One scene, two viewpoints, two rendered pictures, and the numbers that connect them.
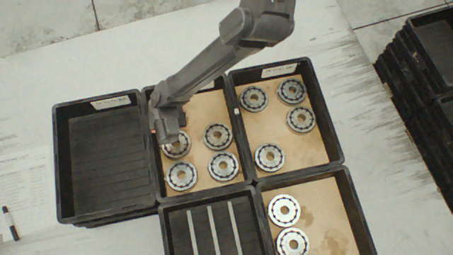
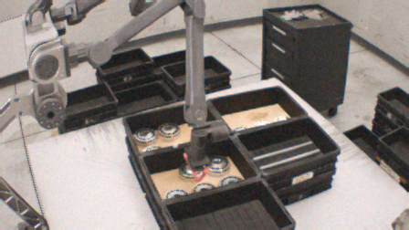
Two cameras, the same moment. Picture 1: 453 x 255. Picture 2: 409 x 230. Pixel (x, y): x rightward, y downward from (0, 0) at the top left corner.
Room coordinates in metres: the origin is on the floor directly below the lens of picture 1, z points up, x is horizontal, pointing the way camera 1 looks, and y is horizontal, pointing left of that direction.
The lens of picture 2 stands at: (0.56, 1.49, 2.06)
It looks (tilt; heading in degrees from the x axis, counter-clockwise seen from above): 33 degrees down; 262
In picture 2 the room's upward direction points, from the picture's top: straight up
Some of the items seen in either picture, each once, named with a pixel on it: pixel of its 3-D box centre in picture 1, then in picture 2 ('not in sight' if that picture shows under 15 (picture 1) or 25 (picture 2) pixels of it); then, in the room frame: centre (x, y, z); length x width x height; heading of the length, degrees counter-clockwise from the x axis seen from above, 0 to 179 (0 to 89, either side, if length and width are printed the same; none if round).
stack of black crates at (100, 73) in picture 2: not in sight; (124, 87); (0.70, -1.60, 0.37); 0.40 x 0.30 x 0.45; 18
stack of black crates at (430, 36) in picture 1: (427, 66); (89, 127); (0.95, -1.10, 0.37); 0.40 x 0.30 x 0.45; 18
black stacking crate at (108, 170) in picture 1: (107, 156); (228, 227); (0.31, 0.39, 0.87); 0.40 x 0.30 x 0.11; 12
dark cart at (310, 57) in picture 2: not in sight; (306, 65); (-0.73, -1.60, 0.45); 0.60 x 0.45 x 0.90; 18
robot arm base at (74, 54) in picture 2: not in sight; (74, 55); (0.79, 0.11, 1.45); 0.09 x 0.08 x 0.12; 108
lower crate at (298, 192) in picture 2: not in sight; (285, 173); (-0.02, 0.01, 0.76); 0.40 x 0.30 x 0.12; 12
